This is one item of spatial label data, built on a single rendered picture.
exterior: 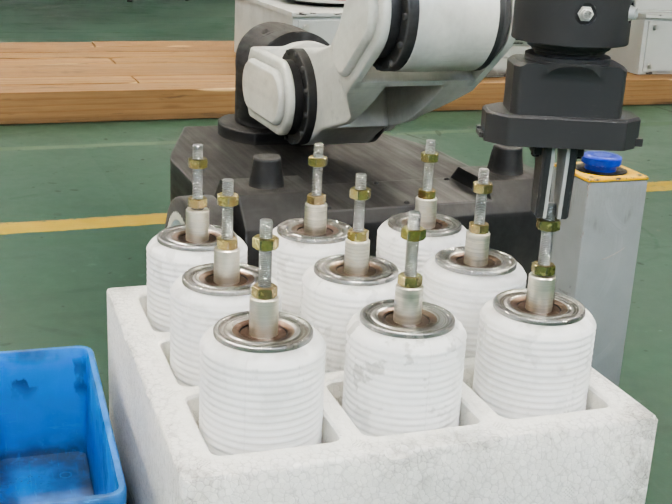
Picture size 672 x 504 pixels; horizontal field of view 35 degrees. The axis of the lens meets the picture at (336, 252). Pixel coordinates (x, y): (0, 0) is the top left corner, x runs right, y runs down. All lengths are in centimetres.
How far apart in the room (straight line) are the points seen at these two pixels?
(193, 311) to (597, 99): 36
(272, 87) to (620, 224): 65
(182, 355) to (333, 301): 14
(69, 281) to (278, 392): 91
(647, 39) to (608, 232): 241
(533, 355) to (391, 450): 14
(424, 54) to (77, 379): 53
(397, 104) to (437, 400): 75
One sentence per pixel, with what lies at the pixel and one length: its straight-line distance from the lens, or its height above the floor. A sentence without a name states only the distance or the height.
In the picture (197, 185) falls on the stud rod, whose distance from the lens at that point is 101.
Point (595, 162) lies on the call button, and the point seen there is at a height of 33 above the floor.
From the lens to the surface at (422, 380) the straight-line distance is 83.
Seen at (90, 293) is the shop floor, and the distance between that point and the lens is 161.
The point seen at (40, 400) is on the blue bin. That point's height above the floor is 7.
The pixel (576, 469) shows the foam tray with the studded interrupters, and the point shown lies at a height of 14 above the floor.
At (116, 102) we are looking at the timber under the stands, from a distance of 278.
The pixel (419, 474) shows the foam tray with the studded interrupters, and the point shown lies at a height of 16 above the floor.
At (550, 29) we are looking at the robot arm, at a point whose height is 48.
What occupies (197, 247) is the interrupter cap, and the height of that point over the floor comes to 25.
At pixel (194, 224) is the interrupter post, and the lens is 102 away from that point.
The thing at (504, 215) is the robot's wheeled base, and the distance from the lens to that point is 146.
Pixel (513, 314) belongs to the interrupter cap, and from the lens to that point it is 88.
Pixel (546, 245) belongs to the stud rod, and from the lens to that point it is 89.
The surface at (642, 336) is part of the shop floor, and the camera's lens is 157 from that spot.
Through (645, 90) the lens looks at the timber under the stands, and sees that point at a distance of 345.
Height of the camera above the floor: 57
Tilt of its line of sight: 18 degrees down
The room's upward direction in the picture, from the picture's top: 3 degrees clockwise
